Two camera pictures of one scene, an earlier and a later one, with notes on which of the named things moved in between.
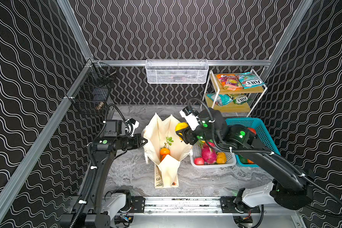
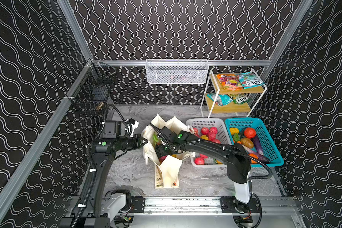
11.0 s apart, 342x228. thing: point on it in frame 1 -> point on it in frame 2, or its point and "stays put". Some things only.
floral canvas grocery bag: [165, 149] stays put
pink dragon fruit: [209, 155] -> [162, 158]
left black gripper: [137, 141] stays put
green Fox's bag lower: [239, 98] stays put
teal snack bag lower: [222, 99] stays put
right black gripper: [188, 136] -> [165, 142]
